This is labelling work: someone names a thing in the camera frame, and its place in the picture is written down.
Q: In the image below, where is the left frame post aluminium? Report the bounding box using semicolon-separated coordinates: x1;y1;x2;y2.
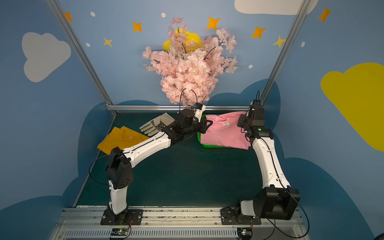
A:
46;0;113;110

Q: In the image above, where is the green plastic basket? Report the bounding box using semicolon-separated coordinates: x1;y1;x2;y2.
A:
197;114;227;148

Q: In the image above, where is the right frame post aluminium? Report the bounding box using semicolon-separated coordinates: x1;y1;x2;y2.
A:
259;0;317;106

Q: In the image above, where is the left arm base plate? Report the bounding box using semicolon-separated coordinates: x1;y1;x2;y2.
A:
100;208;144;226

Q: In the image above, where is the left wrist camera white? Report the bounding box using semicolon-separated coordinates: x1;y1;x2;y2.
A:
193;103;206;122

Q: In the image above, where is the pink t-shirt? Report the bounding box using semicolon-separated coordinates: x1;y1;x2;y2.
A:
201;112;251;150

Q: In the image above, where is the white grey work glove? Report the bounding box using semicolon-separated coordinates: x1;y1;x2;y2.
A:
140;113;175;137

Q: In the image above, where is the pink artificial blossom tree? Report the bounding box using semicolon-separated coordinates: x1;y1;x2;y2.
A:
142;16;238;106

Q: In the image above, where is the frame post aluminium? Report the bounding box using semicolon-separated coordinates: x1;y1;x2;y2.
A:
259;0;317;106
46;0;113;110

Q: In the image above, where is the controller board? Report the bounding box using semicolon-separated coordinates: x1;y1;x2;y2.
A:
110;228;129;239
237;228;253;240

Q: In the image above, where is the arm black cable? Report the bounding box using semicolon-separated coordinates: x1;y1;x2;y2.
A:
254;89;311;240
88;88;199;187

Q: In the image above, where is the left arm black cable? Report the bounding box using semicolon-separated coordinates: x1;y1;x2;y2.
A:
88;88;199;187

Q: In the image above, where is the rear frame crossbar aluminium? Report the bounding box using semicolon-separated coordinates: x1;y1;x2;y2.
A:
106;105;249;112

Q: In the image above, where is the right controller board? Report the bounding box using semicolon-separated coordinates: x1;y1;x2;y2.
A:
237;228;253;240

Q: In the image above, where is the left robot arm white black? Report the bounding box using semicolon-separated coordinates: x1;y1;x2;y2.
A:
106;103;213;217

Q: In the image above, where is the yellow t-shirt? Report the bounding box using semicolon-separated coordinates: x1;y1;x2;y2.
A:
97;126;149;155

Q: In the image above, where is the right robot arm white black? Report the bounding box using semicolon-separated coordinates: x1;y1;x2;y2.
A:
238;103;301;220

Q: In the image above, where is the left controller board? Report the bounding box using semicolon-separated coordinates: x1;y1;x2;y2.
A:
110;228;129;239

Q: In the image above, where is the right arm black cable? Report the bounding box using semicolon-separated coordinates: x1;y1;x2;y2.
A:
254;89;311;240

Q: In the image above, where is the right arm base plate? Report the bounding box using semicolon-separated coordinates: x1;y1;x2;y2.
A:
220;207;261;225

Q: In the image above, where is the aluminium mounting rail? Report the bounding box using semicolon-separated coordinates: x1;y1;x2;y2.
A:
50;206;310;240

